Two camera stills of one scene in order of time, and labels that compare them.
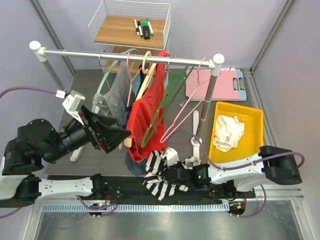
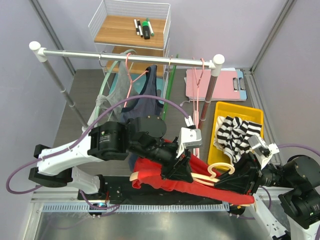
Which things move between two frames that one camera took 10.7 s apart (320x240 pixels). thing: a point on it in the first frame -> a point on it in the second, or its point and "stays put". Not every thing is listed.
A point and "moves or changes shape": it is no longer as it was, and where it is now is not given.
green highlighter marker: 146,30 stays put
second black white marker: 139,25 stays put
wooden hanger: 127,141 moves or changes shape
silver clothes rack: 41,53 stays put
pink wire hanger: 198,84 -> 196,94
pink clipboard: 227,86 stays put
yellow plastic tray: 251,140 stays put
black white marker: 137,29 stays put
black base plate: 123,189 stays put
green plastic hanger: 173,80 -> 169,93
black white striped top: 155,181 -> 233,135
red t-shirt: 145,123 -> 148,176
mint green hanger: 92,107 -> 97,109
